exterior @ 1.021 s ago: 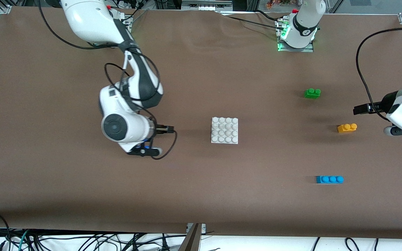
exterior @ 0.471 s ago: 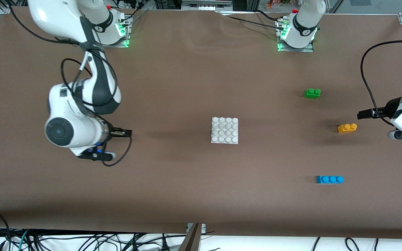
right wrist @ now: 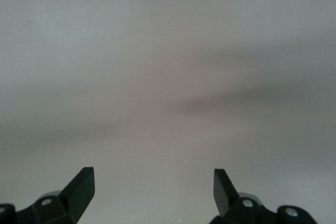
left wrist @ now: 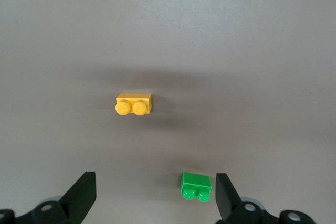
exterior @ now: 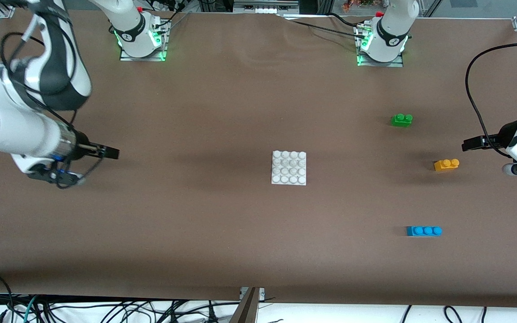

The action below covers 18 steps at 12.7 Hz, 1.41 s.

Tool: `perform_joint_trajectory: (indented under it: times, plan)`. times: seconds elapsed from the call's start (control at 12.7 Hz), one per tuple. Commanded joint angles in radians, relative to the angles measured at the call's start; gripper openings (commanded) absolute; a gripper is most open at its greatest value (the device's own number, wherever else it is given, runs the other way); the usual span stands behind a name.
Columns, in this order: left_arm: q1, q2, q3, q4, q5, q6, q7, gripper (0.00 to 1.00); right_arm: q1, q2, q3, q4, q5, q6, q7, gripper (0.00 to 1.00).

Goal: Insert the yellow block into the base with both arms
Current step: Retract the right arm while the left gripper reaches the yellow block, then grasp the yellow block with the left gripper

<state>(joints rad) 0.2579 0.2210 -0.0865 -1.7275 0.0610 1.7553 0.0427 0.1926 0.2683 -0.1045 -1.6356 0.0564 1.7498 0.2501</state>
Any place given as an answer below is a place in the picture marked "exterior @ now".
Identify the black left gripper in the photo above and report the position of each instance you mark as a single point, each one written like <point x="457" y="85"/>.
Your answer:
<point x="497" y="138"/>

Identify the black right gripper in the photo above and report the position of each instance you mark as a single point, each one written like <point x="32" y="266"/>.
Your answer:
<point x="81" y="149"/>

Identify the yellow two-stud block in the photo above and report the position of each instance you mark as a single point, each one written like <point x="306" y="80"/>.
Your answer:
<point x="446" y="165"/>

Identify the white studded base plate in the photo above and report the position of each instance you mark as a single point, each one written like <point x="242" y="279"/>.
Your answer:
<point x="289" y="168"/>

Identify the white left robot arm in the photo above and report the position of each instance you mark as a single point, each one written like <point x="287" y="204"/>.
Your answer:
<point x="393" y="31"/>

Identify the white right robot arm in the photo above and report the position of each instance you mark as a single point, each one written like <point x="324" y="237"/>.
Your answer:
<point x="16" y="130"/>

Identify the green two-stud block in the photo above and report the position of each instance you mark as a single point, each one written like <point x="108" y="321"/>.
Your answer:
<point x="401" y="120"/>

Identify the blue three-stud block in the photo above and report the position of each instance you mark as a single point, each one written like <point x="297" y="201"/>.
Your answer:
<point x="423" y="231"/>

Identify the brown table cover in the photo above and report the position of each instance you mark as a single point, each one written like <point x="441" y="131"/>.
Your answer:
<point x="195" y="224"/>

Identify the dark table support beam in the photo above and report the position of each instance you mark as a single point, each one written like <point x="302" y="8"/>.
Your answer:
<point x="246" y="310"/>

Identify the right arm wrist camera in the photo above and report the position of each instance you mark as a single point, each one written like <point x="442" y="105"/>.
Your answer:
<point x="45" y="174"/>

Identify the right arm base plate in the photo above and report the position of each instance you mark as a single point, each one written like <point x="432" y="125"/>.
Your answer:
<point x="162" y="54"/>

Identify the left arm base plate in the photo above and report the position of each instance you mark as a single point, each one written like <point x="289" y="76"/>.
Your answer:
<point x="397" y="64"/>

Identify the silver table edge bracket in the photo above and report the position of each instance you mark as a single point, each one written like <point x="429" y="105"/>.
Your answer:
<point x="243" y="292"/>

